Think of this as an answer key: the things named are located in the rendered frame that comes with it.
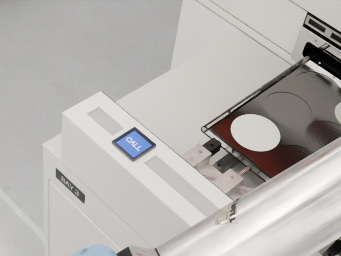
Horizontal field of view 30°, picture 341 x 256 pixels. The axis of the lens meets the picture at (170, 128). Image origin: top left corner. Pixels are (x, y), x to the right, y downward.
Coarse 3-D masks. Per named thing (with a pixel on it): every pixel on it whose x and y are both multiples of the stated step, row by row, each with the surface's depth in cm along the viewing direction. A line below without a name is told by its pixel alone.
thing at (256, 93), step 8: (296, 64) 143; (288, 72) 141; (272, 80) 138; (280, 80) 139; (264, 88) 136; (248, 96) 133; (256, 96) 134; (240, 104) 131; (224, 112) 129; (232, 112) 130; (216, 120) 127
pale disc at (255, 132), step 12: (240, 120) 128; (252, 120) 129; (264, 120) 129; (240, 132) 126; (252, 132) 126; (264, 132) 127; (276, 132) 127; (240, 144) 124; (252, 144) 124; (264, 144) 125; (276, 144) 125
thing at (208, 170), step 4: (208, 164) 122; (204, 168) 121; (208, 168) 121; (212, 168) 121; (200, 172) 120; (204, 172) 120; (208, 172) 120; (212, 172) 120; (216, 172) 121; (220, 172) 121; (212, 176) 120; (216, 176) 120; (236, 192) 118; (240, 192) 118; (244, 192) 118; (232, 196) 117; (236, 196) 117; (240, 196) 117; (316, 252) 111
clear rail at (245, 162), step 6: (204, 132) 125; (210, 132) 124; (210, 138) 125; (216, 138) 124; (222, 144) 123; (228, 144) 123; (228, 150) 122; (234, 156) 122; (240, 156) 121; (240, 162) 121; (246, 162) 120; (252, 168) 120; (258, 168) 120; (258, 174) 119; (264, 174) 119; (264, 180) 119
